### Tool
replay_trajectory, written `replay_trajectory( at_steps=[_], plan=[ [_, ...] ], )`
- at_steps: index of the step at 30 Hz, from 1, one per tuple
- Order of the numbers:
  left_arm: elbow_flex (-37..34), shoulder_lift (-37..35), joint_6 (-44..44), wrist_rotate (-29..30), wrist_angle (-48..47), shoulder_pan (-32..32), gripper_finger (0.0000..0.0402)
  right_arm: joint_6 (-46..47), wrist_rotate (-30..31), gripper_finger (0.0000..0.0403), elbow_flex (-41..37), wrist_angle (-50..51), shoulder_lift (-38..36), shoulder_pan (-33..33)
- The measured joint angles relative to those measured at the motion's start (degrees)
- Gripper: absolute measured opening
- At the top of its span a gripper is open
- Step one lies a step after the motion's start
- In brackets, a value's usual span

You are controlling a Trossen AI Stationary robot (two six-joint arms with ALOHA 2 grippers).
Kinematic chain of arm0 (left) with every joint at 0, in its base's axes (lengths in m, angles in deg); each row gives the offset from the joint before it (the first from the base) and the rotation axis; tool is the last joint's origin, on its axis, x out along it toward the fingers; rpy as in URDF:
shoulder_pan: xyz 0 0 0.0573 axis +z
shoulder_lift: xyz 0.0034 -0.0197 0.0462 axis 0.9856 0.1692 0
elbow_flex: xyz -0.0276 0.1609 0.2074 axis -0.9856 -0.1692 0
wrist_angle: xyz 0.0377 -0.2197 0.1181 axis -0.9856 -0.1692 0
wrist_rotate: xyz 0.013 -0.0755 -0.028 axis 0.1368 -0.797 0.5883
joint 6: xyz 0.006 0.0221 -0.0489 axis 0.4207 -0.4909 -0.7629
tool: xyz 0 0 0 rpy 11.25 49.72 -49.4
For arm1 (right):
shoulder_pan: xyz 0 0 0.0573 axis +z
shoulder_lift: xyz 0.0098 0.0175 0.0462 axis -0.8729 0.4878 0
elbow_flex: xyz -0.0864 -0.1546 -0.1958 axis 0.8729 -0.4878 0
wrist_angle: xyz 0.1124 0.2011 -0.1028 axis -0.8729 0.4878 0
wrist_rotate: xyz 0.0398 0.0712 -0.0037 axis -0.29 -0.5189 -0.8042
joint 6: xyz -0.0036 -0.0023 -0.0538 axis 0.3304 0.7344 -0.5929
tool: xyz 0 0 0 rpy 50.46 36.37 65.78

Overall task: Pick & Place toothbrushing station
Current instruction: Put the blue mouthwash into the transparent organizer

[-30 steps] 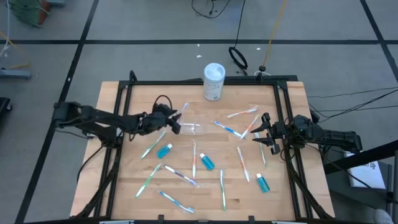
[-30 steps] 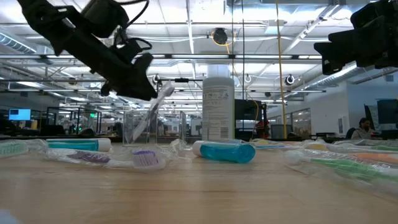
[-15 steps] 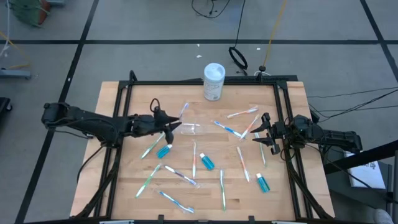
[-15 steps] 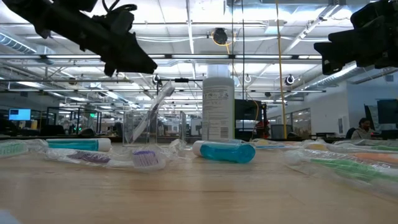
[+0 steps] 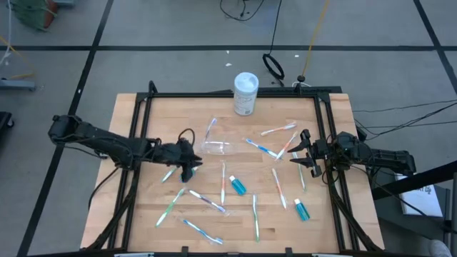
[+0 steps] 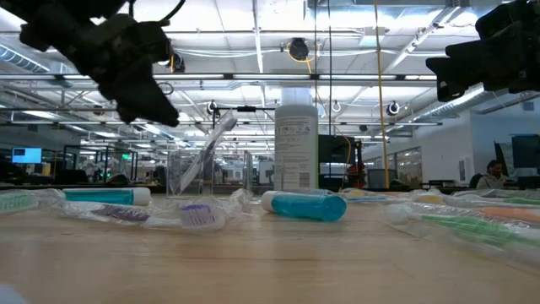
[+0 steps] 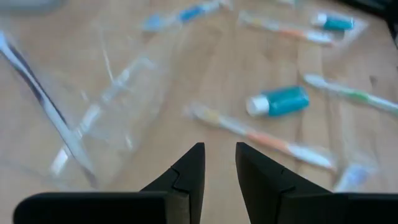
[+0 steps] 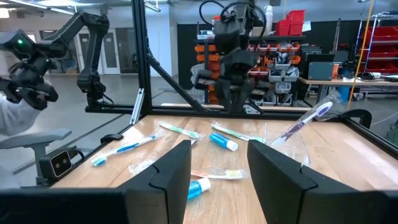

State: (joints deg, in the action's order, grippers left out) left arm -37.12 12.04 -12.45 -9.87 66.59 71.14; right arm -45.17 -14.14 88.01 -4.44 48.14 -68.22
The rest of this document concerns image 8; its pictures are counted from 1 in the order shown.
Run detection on clear plastic cup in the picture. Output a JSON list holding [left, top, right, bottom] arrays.
[[264, 123, 312, 167]]

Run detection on stacked red bins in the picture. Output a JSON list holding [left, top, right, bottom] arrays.
[[275, 9, 306, 37]]

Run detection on wooden work table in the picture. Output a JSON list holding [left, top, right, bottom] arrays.
[[298, 76, 398, 103]]

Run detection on grey equipment box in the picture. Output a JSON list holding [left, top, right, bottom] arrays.
[[307, 61, 335, 82]]

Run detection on black aluminium table frame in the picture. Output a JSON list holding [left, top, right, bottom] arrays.
[[51, 0, 398, 190]]

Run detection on shelf with orange bins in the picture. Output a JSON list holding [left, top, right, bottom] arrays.
[[192, 34, 307, 106]]

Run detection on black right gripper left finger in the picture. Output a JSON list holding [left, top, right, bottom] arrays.
[[118, 139, 192, 224]]

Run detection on white plastic bottle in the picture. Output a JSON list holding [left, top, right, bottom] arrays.
[[264, 5, 274, 35]]

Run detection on black table-level camera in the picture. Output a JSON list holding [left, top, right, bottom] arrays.
[[39, 148, 75, 182]]

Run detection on black table clamp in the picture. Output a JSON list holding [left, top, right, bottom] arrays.
[[340, 108, 373, 129], [99, 133, 124, 144]]

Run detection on yellow hanging cable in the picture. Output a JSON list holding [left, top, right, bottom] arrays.
[[346, 0, 375, 110]]

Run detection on person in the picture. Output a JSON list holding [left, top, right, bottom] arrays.
[[0, 93, 43, 137]]

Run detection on rack with red bins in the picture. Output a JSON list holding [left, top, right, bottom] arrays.
[[354, 14, 398, 75]]

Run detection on purple toothbrush in clear wrap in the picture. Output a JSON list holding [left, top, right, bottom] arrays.
[[269, 89, 346, 147]]

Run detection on green toothbrush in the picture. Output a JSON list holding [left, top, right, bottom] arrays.
[[210, 120, 267, 144], [158, 120, 206, 140]]

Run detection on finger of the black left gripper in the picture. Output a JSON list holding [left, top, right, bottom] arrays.
[[215, 77, 234, 113], [233, 79, 256, 113]]

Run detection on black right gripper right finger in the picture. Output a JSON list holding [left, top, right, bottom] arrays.
[[247, 139, 386, 224]]

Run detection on silver metal bracket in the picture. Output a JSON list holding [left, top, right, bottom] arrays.
[[129, 88, 146, 126]]

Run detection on orange toothbrush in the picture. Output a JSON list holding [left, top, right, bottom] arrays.
[[190, 169, 249, 181]]

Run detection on blue toothpaste tube white cap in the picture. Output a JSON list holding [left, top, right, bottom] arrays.
[[187, 177, 212, 201], [208, 132, 239, 152]]

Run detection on blue toothbrush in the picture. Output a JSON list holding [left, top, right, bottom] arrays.
[[90, 129, 165, 168]]

